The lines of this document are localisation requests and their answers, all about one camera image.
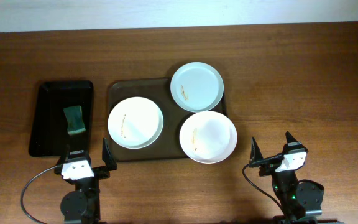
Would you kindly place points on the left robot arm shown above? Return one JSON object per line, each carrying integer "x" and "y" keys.
{"x": 82, "y": 205}

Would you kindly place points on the white plate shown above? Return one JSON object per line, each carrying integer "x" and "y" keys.
{"x": 135, "y": 123}
{"x": 208, "y": 137}

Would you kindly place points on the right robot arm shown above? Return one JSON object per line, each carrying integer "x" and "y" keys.
{"x": 299, "y": 200}

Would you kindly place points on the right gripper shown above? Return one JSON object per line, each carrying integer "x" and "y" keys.
{"x": 268, "y": 167}

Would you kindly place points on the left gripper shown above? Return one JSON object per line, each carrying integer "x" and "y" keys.
{"x": 99, "y": 172}

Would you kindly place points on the green yellow sponge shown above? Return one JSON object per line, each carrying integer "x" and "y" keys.
{"x": 74, "y": 117}

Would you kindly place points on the brown plastic tray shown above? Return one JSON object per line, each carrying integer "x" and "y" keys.
{"x": 167, "y": 146}

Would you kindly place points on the black rectangular tray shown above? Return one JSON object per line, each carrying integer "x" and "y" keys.
{"x": 50, "y": 136}

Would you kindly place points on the pale blue plate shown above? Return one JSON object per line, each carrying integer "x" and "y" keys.
{"x": 197, "y": 87}

